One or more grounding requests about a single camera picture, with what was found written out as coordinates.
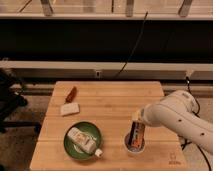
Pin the white plastic bottle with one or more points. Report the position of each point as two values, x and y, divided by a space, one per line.
84 142

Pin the green plate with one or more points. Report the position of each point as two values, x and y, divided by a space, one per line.
74 151

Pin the white sponge block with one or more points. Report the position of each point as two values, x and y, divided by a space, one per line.
69 108

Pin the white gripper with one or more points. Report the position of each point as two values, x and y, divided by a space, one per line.
139 116

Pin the white wall outlet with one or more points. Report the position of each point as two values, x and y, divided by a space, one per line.
97 74

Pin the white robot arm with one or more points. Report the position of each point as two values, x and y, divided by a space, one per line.
175 112

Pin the brown red bar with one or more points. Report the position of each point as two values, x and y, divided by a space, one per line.
71 95

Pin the black office chair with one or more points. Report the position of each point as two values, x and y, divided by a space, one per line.
9 101

